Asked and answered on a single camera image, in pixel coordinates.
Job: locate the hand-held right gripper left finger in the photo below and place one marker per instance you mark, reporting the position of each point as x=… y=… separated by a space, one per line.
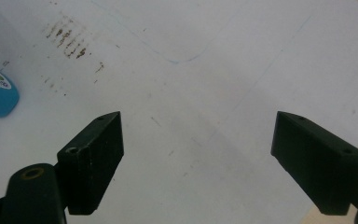
x=91 y=161

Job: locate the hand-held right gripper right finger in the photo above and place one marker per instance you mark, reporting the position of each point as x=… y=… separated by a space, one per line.
x=317 y=165

